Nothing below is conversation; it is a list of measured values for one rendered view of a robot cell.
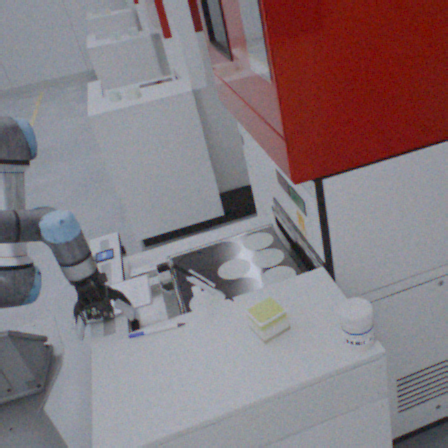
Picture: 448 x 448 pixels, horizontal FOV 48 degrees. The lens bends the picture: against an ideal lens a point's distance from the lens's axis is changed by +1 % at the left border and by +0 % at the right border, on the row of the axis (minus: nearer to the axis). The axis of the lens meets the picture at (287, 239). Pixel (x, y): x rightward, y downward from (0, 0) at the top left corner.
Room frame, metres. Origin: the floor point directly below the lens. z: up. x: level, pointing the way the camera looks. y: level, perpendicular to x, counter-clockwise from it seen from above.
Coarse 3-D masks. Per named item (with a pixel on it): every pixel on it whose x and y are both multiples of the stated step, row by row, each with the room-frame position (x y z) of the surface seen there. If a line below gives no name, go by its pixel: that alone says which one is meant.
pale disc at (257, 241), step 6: (252, 234) 1.41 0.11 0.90; (258, 234) 1.40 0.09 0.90; (264, 234) 1.40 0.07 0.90; (246, 240) 1.38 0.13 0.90; (252, 240) 1.37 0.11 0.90; (258, 240) 1.37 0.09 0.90; (264, 240) 1.36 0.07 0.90; (270, 240) 1.35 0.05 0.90; (246, 246) 1.34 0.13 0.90; (252, 246) 1.34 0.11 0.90; (258, 246) 1.33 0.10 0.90; (264, 246) 1.32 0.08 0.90
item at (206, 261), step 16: (240, 240) 1.38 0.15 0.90; (176, 256) 1.36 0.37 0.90; (192, 256) 1.34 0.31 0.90; (208, 256) 1.33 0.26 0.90; (224, 256) 1.31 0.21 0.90; (240, 256) 1.29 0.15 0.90; (288, 256) 1.24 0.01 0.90; (176, 272) 1.27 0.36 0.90; (208, 272) 1.24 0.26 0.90; (256, 272) 1.19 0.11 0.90; (224, 288) 1.14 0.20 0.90; (240, 288) 1.13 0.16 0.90; (256, 288) 1.12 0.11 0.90
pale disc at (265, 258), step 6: (258, 252) 1.30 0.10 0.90; (264, 252) 1.29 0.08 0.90; (270, 252) 1.28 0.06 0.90; (276, 252) 1.28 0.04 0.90; (252, 258) 1.27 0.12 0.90; (258, 258) 1.26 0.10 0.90; (264, 258) 1.26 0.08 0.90; (270, 258) 1.25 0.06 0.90; (276, 258) 1.25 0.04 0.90; (282, 258) 1.24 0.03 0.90; (258, 264) 1.23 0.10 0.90; (264, 264) 1.23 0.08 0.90; (270, 264) 1.22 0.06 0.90; (276, 264) 1.21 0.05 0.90
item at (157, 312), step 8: (160, 280) 1.30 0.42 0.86; (152, 296) 1.19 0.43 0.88; (160, 296) 1.19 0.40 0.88; (152, 304) 1.16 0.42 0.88; (160, 304) 1.15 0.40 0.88; (144, 312) 1.13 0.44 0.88; (152, 312) 1.12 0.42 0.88; (160, 312) 1.11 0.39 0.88; (144, 320) 1.09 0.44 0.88; (152, 320) 1.08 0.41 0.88; (160, 320) 1.08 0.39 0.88
